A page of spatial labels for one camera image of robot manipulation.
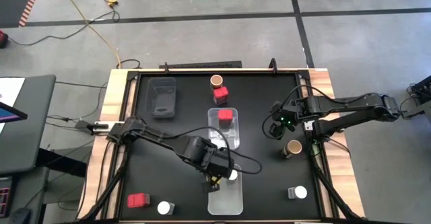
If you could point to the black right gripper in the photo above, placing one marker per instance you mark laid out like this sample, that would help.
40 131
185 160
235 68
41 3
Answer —
291 114

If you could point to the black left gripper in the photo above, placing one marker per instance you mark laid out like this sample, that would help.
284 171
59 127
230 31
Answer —
215 161

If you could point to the white-lid spice jar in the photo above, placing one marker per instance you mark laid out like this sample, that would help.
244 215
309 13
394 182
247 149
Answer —
165 208
299 192
232 175

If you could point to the red spice tin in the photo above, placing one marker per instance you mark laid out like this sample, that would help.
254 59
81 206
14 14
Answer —
221 94
138 200
225 116

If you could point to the brown-lid spice jar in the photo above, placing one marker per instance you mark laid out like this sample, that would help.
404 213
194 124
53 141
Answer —
217 80
294 146

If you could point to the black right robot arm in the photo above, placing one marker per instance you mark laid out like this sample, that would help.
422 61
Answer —
336 104

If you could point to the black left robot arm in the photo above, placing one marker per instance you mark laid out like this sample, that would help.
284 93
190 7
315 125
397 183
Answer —
158 140

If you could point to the yellow tag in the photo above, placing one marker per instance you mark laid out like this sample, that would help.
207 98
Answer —
215 182

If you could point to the white plastic bin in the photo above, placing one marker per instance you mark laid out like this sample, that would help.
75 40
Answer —
225 200

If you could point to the black table clamp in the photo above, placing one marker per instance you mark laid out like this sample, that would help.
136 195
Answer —
166 68
273 66

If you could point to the clear plastic bin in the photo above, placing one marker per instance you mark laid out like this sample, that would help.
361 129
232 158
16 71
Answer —
215 116

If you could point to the black ribbed floor strip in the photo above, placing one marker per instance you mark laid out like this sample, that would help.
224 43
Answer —
202 64

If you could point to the smoky grey plastic bin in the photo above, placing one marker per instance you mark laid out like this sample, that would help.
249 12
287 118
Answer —
161 96

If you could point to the black desk base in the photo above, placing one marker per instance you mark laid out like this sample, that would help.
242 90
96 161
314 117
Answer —
60 163

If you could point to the grey side desk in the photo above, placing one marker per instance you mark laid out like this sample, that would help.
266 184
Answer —
33 133

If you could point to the black computer mouse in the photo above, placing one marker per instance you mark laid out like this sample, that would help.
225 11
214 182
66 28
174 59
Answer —
20 217

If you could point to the backlit keyboard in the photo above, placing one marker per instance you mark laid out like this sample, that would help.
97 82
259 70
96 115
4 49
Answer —
5 197

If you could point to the tablet with blue screen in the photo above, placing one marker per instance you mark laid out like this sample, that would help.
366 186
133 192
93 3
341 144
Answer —
8 114

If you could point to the white paper sheet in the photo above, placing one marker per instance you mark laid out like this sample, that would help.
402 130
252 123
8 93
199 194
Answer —
11 89

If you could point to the red floor device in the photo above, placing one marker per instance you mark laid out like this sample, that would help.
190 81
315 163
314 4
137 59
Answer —
3 39

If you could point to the black mat striped edge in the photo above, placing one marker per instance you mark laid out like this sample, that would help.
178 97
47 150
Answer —
13 2

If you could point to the black table frame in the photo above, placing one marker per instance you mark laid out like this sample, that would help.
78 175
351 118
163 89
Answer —
132 75

